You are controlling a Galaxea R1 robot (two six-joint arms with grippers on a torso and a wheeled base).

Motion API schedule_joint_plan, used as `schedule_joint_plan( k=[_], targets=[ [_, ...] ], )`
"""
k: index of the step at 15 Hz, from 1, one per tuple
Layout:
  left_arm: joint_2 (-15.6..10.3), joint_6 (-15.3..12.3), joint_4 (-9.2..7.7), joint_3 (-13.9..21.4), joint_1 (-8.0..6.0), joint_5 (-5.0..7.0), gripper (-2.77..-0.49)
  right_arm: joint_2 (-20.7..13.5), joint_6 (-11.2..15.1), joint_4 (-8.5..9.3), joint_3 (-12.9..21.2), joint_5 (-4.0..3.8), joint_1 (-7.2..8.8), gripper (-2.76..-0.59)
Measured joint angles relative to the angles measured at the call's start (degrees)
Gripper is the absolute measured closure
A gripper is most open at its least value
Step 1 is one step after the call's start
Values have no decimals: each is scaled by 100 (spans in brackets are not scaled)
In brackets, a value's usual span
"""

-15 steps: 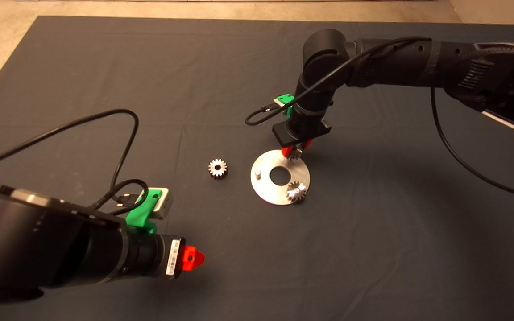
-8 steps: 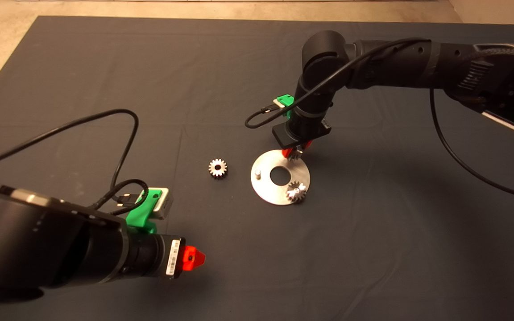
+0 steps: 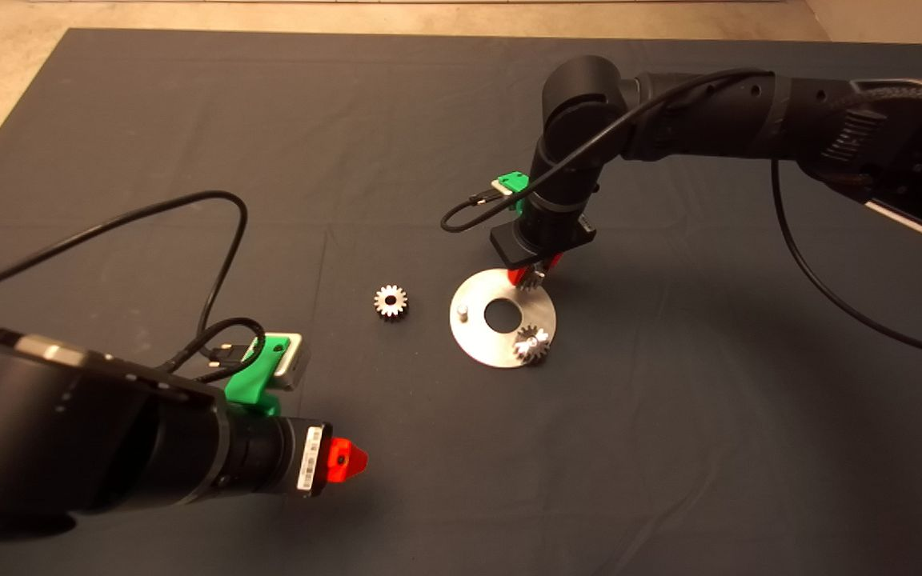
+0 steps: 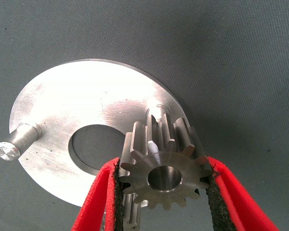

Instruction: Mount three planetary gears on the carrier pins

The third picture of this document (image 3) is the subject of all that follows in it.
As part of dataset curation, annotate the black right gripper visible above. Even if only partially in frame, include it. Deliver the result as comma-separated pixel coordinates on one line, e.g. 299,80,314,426
490,196,597,287

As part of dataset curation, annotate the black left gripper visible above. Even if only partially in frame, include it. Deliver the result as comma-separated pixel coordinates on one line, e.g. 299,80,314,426
221,414,369,498

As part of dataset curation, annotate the round metal carrier plate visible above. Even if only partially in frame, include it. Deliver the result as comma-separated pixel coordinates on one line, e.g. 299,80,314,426
450,268,557,370

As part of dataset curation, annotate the dark grey table cloth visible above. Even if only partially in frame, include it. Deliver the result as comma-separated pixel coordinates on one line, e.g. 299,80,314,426
0,29,922,576

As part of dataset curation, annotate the green right camera mount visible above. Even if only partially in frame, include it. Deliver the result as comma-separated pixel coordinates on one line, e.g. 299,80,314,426
499,171,530,215

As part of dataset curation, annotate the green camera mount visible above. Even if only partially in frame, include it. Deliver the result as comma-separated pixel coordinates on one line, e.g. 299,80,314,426
223,334,292,418
499,171,530,215

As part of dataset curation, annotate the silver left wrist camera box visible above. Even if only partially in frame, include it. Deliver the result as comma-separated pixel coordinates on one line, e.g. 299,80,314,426
267,333,310,391

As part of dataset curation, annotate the green left camera mount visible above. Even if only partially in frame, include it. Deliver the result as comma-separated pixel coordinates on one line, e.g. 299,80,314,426
223,334,292,418

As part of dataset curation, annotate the black left camera cable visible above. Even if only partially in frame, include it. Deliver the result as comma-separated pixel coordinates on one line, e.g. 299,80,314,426
0,190,267,385

